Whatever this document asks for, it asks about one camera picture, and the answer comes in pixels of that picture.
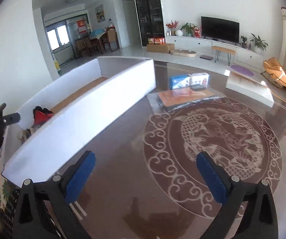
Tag blue product box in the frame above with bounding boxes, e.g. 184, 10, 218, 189
169, 74, 191, 90

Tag flat white box lid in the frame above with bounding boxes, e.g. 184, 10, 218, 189
226, 71, 274, 108

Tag purple round mat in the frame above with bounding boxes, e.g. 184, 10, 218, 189
231, 65, 254, 77

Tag green potted plant left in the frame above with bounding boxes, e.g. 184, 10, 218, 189
181, 23, 196, 37

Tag white product box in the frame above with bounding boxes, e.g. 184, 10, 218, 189
189, 73, 210, 86

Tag white tv cabinet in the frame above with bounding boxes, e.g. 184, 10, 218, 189
165, 36, 264, 72

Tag white open storage box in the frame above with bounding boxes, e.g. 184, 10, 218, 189
1, 56, 156, 186

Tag clear plastic packaged item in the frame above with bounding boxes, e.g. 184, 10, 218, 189
147, 87, 225, 113

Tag green potted plant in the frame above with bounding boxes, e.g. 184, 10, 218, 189
181, 23, 196, 37
251, 33, 269, 55

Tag wooden bench hairpin legs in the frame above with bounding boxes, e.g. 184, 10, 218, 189
211, 46, 236, 66

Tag black television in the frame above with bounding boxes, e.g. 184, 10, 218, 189
201, 16, 240, 43

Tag black glass display cabinet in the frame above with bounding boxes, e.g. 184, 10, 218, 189
135, 0, 164, 46

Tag wall painting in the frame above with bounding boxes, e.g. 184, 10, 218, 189
95, 4, 106, 23

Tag orange lounge chair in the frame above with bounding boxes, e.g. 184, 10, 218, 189
263, 57, 286, 87

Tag green potted plant right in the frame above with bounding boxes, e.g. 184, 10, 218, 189
251, 33, 269, 55

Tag red fabric pouch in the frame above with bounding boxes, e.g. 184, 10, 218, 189
33, 106, 54, 126

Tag far dining table set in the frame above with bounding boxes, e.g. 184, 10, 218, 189
75, 26, 120, 57

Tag red flowers white vase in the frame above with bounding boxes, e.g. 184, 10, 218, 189
166, 21, 183, 37

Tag cardboard box on floor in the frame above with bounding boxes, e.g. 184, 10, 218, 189
147, 43, 175, 54

